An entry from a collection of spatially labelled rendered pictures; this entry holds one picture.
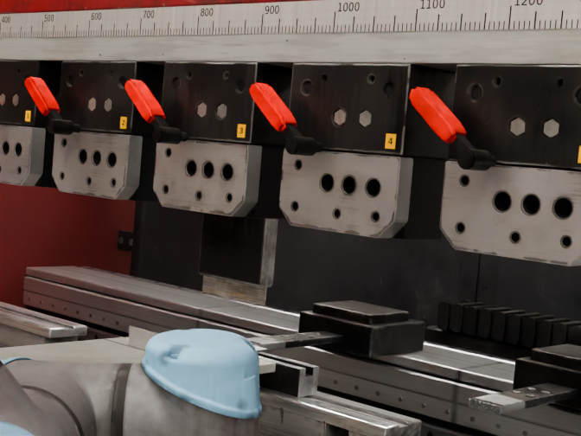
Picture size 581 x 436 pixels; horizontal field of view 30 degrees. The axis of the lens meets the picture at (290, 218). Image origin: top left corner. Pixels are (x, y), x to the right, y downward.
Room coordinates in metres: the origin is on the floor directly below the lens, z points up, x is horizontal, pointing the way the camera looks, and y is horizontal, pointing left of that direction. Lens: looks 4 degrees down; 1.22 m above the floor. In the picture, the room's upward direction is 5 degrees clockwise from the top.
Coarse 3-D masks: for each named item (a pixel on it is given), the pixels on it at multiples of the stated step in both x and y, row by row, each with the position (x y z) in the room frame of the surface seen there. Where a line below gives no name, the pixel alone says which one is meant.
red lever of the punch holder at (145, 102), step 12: (132, 84) 1.23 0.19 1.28; (144, 84) 1.24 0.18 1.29; (132, 96) 1.22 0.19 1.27; (144, 96) 1.21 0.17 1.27; (144, 108) 1.21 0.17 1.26; (156, 108) 1.21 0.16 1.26; (156, 120) 1.20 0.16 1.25; (156, 132) 1.18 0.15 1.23; (168, 132) 1.18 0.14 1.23; (180, 132) 1.20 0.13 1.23
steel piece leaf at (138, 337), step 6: (132, 330) 1.16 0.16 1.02; (138, 330) 1.15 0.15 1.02; (144, 330) 1.14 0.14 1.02; (132, 336) 1.16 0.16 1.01; (138, 336) 1.15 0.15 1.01; (144, 336) 1.14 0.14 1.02; (150, 336) 1.14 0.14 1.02; (132, 342) 1.16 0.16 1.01; (138, 342) 1.15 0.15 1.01; (144, 342) 1.14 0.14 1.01; (138, 348) 1.15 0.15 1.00; (144, 348) 1.14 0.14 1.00
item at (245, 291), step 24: (216, 216) 1.22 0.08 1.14; (216, 240) 1.22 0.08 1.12; (240, 240) 1.19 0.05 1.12; (264, 240) 1.17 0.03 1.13; (216, 264) 1.22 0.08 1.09; (240, 264) 1.19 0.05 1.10; (264, 264) 1.17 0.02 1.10; (216, 288) 1.23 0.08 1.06; (240, 288) 1.20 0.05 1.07; (264, 288) 1.18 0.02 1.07
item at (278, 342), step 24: (312, 312) 1.37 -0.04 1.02; (336, 312) 1.34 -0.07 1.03; (360, 312) 1.32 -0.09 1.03; (384, 312) 1.34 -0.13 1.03; (408, 312) 1.36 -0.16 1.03; (288, 336) 1.28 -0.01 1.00; (312, 336) 1.29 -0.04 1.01; (336, 336) 1.31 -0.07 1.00; (360, 336) 1.30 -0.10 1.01; (384, 336) 1.31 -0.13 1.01; (408, 336) 1.35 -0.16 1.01
